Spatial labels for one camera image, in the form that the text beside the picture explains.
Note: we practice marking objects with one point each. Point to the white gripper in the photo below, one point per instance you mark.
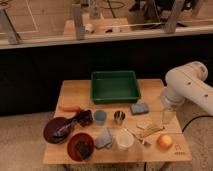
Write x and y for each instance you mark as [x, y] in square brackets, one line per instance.
[167, 115]

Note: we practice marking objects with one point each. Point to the black eraser block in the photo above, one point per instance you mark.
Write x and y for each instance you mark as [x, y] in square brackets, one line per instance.
[83, 150]

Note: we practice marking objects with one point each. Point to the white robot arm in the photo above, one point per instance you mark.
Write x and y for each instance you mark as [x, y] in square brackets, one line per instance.
[186, 82]

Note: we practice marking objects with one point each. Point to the wooden chopsticks bundle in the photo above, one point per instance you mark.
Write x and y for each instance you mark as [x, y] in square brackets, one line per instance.
[148, 129]

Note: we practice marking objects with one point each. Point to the orange fruit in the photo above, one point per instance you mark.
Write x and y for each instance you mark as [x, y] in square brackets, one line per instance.
[164, 141]

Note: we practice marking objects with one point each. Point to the blue sponge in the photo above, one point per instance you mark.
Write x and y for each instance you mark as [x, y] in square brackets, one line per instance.
[137, 109]

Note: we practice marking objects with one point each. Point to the metal fork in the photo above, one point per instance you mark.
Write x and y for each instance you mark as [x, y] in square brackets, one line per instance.
[141, 140]

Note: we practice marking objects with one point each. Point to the metal cup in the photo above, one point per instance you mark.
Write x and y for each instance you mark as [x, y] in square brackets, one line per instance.
[119, 117]

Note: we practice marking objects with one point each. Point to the green plastic tray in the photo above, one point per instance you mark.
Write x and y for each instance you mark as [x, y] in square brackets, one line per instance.
[114, 87]

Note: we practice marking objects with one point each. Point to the blue cup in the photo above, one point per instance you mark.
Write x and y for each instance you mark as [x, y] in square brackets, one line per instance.
[99, 117]

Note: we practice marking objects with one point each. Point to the grey blue cloth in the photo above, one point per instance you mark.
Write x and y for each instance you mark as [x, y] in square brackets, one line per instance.
[104, 140]

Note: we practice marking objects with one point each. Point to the black spatula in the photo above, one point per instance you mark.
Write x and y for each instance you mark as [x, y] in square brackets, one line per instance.
[83, 118]

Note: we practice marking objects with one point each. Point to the orange carrot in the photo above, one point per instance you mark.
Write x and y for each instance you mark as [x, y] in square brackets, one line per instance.
[70, 109]

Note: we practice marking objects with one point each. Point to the dark maroon plate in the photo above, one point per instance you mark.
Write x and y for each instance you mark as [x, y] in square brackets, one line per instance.
[49, 132]

